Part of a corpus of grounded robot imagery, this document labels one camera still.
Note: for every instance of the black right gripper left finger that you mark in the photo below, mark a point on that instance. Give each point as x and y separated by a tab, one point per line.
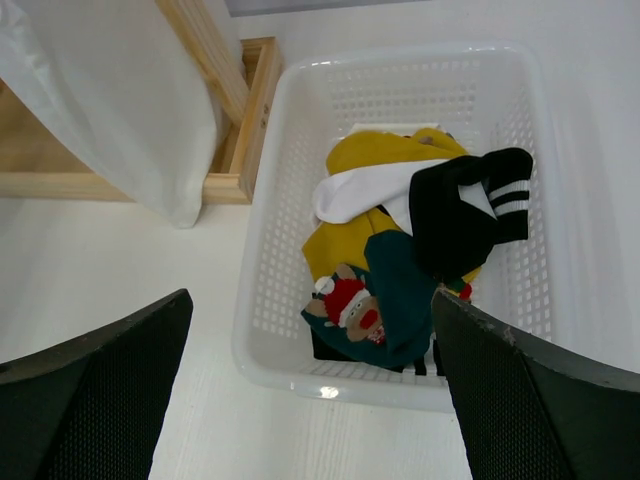
93	406

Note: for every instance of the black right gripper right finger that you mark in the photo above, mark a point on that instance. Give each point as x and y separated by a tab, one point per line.
529	409

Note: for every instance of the green reindeer sock in basket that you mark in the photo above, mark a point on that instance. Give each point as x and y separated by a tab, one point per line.
376	310

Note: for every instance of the black sock white stripes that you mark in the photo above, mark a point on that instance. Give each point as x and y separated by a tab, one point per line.
461	209

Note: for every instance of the yellow sock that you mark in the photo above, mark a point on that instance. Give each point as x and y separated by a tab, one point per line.
334	244

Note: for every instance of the white sock in basket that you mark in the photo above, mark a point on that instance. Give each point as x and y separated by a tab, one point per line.
341	197

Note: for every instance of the white plastic laundry basket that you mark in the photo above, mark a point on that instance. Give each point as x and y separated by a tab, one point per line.
487	97

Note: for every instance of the white mesh laundry bag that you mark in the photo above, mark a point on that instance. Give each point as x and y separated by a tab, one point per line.
112	82

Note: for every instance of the wooden clothes rack frame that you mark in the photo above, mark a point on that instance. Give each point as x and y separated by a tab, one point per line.
36	165

